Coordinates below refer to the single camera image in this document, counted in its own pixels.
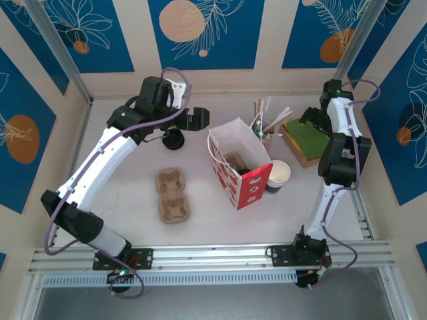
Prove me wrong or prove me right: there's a red and white paper bag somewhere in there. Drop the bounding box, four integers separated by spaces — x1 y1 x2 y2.
207 116 273 212

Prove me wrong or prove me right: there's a white paper coffee cup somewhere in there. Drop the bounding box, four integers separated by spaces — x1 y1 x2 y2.
265 159 292 196

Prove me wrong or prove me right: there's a stack of cardboard cup carriers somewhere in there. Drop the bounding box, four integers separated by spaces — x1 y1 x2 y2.
154 167 193 225

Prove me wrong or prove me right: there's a stack of green napkins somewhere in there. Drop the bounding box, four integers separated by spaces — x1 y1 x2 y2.
283 119 330 161

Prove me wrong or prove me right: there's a cardboard napkin box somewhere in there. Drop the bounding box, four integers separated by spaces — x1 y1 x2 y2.
278 118 332 169

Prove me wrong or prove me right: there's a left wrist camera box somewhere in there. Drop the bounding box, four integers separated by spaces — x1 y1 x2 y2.
165 78 187 110

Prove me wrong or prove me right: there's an aluminium frame post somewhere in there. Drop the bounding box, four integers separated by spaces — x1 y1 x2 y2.
324 0 390 103
23 0 95 106

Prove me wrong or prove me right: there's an aluminium side rail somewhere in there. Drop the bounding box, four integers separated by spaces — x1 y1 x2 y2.
348 188 377 241

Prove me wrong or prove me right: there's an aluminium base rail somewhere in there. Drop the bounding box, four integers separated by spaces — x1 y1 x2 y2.
28 239 397 275

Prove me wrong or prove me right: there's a white slotted cable duct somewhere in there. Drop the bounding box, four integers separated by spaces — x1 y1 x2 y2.
42 270 298 289

